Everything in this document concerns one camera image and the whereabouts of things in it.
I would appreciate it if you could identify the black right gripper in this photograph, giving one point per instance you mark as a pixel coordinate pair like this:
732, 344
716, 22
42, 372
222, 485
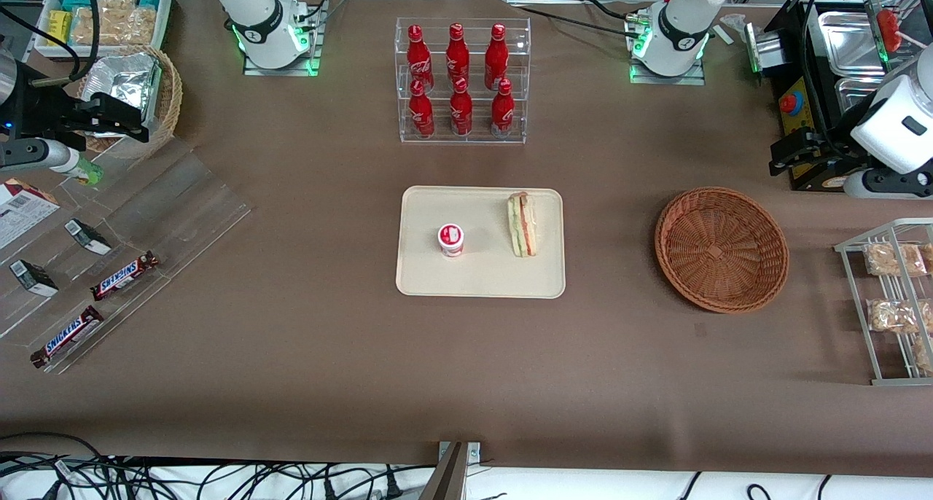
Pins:
44, 111

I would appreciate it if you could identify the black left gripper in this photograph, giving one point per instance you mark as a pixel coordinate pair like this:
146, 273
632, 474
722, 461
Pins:
826, 149

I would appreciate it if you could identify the triangle sandwich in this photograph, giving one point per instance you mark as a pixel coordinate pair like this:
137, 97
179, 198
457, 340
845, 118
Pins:
522, 227

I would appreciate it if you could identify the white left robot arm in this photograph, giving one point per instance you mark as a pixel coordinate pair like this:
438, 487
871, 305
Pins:
681, 19

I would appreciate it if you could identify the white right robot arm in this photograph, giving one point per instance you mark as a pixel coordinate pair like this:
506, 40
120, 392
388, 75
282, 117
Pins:
259, 19

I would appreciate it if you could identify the light wicker basket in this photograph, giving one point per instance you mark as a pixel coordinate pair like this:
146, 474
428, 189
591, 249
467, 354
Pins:
169, 99

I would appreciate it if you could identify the brown wicker basket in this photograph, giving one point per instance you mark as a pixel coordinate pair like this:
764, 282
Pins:
714, 267

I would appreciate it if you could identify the beige plastic tray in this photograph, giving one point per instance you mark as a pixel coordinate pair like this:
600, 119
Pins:
481, 274

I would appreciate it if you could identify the black countertop food warmer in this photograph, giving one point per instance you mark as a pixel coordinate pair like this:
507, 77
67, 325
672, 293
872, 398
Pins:
816, 181

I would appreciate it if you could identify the silver foil bag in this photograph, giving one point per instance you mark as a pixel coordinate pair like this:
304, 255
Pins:
127, 77

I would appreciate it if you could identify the red emergency stop button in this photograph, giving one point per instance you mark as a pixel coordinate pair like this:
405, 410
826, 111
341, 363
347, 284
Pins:
788, 103

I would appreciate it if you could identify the clear bag of crackers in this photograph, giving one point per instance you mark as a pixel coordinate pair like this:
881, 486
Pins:
137, 25
95, 26

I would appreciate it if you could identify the silver metal box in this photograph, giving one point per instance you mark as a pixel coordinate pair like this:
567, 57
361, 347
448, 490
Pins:
765, 48

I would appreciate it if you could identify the clear acrylic stepped display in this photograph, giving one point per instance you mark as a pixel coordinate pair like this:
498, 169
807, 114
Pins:
182, 208

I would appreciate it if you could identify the yellow snack box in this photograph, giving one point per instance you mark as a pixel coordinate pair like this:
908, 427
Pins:
59, 28

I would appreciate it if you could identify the white plastic snack bin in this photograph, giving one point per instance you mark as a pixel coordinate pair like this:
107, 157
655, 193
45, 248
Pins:
164, 19

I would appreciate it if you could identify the steel food pan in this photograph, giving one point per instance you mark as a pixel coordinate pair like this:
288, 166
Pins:
849, 44

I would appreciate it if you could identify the small black white box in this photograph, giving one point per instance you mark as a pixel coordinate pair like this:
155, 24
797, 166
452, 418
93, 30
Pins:
87, 237
33, 278

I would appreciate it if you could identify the teal snack box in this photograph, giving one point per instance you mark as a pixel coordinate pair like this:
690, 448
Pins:
76, 2

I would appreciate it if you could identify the white box with barcode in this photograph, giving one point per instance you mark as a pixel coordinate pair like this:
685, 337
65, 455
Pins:
22, 216

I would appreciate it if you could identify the clear bag of pastry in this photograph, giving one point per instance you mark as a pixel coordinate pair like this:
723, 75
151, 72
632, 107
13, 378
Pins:
893, 259
893, 315
924, 354

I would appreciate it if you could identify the red sausage on skewer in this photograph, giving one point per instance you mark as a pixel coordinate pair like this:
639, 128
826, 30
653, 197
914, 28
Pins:
888, 28

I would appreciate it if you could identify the brown snickers bar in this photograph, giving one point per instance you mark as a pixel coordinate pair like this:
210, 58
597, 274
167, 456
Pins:
67, 337
124, 275

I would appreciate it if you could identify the red cola bottle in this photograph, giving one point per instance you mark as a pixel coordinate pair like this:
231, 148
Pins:
496, 55
458, 52
461, 114
418, 55
502, 114
421, 114

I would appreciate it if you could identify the clear acrylic bottle rack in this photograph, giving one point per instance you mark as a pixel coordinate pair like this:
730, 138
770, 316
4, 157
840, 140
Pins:
477, 132

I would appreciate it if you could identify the small red white yogurt cup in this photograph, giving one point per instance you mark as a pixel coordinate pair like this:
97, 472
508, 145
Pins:
451, 240

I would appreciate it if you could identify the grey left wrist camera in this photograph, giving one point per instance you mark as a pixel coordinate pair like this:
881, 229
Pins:
885, 183

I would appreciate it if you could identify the metal bracket with dark post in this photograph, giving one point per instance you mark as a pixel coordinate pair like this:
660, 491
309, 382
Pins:
452, 471

